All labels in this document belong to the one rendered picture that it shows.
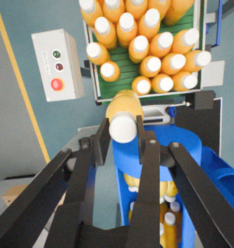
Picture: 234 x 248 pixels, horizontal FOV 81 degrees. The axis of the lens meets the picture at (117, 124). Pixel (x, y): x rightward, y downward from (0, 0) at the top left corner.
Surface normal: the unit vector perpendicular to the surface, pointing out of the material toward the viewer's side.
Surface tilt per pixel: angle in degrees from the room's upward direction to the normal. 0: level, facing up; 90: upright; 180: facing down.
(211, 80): 0
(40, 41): 0
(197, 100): 0
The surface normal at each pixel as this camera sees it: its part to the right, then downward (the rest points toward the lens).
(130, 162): -0.64, 0.28
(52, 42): -0.07, 0.29
